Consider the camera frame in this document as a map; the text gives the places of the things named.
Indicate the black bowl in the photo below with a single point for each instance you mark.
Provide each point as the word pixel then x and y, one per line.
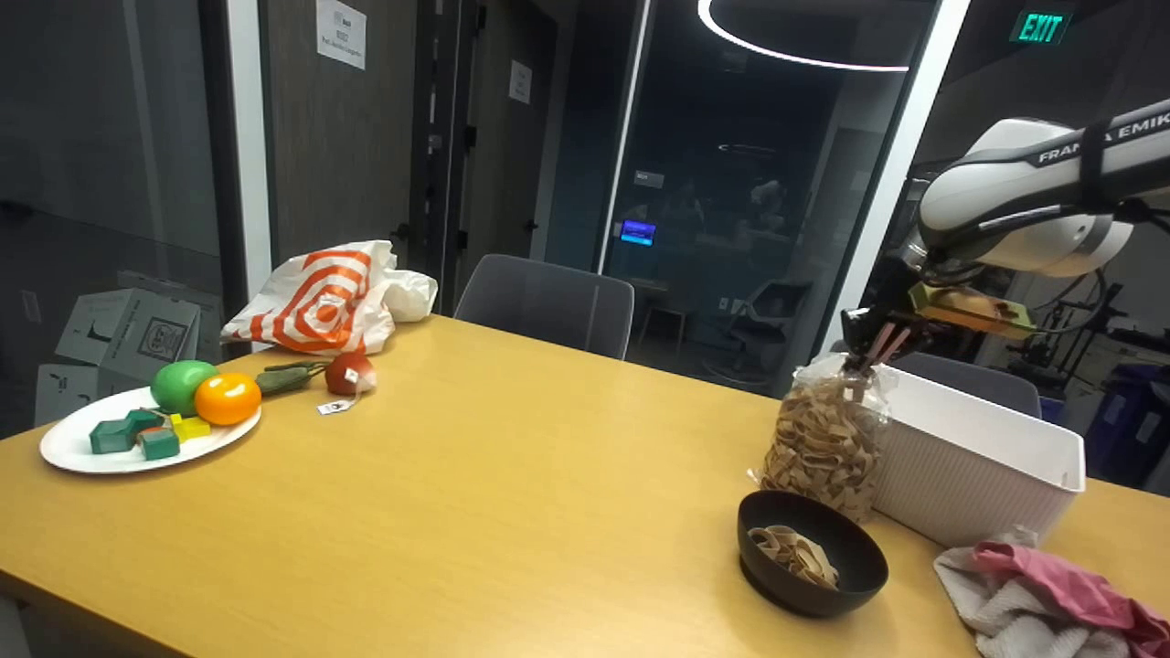
pixel 858 555

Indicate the white orange plastic bag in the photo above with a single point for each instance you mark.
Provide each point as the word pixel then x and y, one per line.
pixel 334 301

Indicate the green exit sign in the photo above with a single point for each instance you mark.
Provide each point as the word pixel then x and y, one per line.
pixel 1039 28

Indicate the rubber bands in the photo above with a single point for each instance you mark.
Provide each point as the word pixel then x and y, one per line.
pixel 796 554

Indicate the beige towel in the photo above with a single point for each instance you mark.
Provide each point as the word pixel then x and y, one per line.
pixel 1015 623

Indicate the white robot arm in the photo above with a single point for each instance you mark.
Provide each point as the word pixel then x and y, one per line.
pixel 1024 198

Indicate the white plate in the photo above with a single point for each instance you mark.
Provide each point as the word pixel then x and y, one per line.
pixel 66 441

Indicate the clear bag of rubber bands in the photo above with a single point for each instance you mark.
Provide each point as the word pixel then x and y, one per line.
pixel 825 445

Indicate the grey office chair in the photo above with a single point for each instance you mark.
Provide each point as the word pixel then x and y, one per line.
pixel 976 381
pixel 550 301

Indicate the orange toy fruit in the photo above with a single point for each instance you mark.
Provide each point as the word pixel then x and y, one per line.
pixel 228 400

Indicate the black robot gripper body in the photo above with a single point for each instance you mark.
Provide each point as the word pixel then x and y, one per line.
pixel 918 309

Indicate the green toy cucumber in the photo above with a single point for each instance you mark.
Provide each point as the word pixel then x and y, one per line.
pixel 285 376

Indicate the dark green toy block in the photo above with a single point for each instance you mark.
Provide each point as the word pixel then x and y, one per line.
pixel 159 445
pixel 112 435

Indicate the green toy fruit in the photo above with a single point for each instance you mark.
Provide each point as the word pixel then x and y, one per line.
pixel 177 384

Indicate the white paper wall sign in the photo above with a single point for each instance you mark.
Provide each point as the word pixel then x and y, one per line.
pixel 341 34

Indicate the cardboard box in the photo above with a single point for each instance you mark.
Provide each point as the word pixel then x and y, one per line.
pixel 114 341

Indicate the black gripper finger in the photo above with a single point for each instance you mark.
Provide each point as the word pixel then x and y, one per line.
pixel 878 345
pixel 897 345

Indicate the red toy fruit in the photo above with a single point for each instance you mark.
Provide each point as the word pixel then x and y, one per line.
pixel 348 373

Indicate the white plastic basket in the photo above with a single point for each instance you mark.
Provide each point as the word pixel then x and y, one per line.
pixel 965 470

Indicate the yellow toy block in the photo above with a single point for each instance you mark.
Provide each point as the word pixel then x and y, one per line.
pixel 189 426

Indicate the pink towel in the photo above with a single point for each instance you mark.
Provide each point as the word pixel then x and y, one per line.
pixel 1076 592

